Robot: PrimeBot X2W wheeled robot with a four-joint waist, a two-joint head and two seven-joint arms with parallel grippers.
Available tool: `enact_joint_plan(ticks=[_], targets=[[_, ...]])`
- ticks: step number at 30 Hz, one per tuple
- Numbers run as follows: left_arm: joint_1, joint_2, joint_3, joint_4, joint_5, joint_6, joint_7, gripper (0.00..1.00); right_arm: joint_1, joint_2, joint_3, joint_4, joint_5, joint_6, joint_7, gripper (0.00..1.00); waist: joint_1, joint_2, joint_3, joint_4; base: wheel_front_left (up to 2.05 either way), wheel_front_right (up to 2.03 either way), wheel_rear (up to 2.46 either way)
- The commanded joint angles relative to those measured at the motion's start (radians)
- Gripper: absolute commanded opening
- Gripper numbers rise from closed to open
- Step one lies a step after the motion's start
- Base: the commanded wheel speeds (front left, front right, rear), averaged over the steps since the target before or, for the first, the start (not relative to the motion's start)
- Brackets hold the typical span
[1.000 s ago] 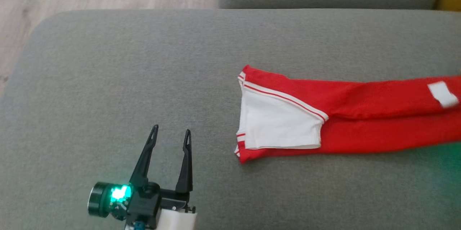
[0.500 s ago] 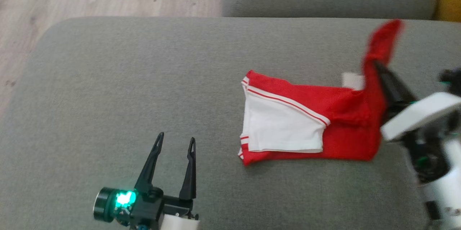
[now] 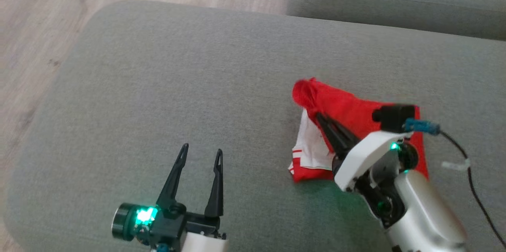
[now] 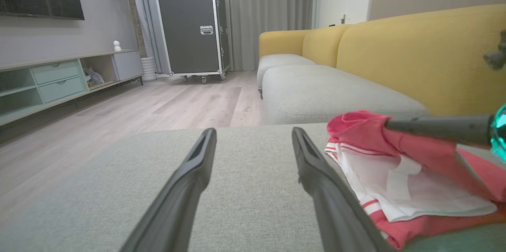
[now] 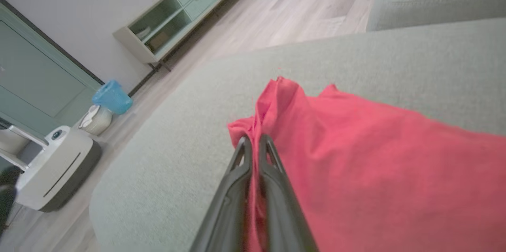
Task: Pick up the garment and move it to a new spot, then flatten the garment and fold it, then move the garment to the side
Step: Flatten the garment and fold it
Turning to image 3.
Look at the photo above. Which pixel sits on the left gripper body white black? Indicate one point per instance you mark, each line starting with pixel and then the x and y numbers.
pixel 193 230

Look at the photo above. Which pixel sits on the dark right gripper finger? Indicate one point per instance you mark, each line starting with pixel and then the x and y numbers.
pixel 342 132
pixel 334 141

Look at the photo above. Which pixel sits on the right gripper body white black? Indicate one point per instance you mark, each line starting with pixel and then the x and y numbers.
pixel 367 157

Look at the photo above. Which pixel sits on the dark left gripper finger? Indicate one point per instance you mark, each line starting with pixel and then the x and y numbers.
pixel 174 181
pixel 215 188

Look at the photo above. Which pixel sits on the red white striped shorts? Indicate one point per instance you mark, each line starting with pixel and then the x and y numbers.
pixel 355 110

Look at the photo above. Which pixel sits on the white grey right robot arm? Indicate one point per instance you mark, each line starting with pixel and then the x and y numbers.
pixel 419 212

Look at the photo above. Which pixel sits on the large grey sofa cushion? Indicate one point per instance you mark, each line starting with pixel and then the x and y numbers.
pixel 197 86

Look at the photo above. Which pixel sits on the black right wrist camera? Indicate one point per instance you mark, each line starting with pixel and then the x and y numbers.
pixel 395 117

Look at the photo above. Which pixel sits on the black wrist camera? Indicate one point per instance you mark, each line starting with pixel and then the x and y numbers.
pixel 132 220
pixel 395 117

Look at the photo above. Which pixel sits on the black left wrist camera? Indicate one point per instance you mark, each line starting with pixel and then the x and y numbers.
pixel 132 220

